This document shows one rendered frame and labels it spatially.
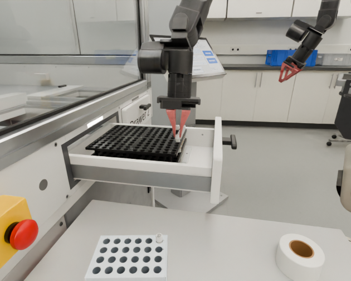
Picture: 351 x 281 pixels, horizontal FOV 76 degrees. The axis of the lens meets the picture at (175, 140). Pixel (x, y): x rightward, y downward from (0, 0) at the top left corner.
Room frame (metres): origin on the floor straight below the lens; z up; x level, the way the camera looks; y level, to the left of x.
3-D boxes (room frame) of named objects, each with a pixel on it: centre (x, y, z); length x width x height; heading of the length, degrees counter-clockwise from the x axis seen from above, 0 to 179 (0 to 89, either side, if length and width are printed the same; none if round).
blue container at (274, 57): (3.55, -1.71, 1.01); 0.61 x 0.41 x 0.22; 83
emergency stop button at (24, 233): (0.24, 0.22, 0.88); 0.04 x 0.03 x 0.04; 170
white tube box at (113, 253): (0.28, 0.08, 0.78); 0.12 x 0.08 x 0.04; 91
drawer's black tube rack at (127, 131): (0.56, 0.09, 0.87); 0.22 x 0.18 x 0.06; 80
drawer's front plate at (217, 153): (0.52, -0.11, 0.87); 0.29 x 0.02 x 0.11; 170
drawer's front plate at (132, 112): (0.89, 0.15, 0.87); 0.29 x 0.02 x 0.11; 170
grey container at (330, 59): (3.55, -2.36, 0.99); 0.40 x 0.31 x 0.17; 83
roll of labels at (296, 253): (0.28, -0.22, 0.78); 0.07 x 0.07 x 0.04
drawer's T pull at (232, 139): (0.51, -0.13, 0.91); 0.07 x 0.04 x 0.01; 170
